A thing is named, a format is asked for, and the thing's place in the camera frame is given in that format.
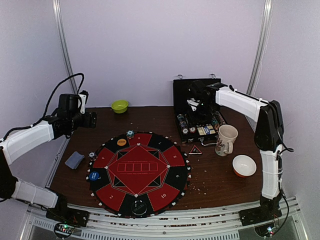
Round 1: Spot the poker chip stack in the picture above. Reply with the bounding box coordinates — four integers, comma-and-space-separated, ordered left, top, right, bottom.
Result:
126, 130, 135, 139
88, 151, 97, 161

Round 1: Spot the orange big blind button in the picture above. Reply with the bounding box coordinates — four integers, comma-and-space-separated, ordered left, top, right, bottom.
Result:
117, 138, 127, 147

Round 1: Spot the blue deck of cards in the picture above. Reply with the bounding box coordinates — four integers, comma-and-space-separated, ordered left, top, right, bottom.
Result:
64, 151, 85, 170

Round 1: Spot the black red triangular token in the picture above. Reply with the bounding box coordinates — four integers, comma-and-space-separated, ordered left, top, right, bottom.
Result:
188, 144, 203, 155

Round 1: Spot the blue small blind button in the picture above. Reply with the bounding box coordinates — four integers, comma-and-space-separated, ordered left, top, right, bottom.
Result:
88, 171, 100, 182

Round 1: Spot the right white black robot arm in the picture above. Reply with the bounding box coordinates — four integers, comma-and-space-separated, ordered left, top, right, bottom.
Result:
188, 80, 285, 226

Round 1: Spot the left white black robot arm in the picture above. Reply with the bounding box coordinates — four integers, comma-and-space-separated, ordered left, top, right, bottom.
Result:
0, 90, 97, 227

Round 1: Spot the blue yellow card box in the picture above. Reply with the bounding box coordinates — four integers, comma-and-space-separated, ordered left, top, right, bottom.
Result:
197, 125, 216, 136

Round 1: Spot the lime green plastic bowl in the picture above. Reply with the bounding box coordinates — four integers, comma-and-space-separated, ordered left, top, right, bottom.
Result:
111, 99, 129, 114

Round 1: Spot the black poker chip case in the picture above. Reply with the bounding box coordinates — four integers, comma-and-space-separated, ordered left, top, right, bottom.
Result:
172, 77, 226, 144

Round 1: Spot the white printed ceramic mug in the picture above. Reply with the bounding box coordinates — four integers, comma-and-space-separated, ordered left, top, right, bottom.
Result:
215, 124, 239, 157

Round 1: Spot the round red black poker mat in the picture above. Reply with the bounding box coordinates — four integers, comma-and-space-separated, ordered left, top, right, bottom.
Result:
85, 131, 192, 218

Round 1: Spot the white orange ceramic bowl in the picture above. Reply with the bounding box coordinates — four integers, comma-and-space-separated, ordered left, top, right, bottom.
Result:
232, 155, 257, 178

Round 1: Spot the clear round dealer button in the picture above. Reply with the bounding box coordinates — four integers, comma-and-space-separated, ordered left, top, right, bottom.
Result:
131, 200, 148, 216

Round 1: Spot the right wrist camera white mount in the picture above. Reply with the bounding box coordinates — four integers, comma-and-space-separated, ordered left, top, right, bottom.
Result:
186, 98, 200, 112

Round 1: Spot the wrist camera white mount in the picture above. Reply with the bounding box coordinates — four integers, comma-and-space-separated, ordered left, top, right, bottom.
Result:
78, 90, 89, 114
186, 98, 200, 112

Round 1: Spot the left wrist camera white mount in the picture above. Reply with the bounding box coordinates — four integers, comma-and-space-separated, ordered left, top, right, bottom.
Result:
78, 90, 89, 114

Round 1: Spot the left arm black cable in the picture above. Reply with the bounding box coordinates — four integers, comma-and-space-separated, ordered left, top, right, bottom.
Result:
39, 72, 85, 121

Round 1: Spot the right aluminium frame post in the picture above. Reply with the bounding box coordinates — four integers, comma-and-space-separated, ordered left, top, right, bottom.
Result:
246, 0, 274, 96

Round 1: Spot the aluminium frame post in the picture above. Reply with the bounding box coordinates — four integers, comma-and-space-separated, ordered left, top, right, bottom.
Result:
52, 0, 77, 91
246, 0, 274, 96

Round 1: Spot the left aluminium frame post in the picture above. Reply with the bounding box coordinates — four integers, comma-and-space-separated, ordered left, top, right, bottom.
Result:
52, 0, 77, 91

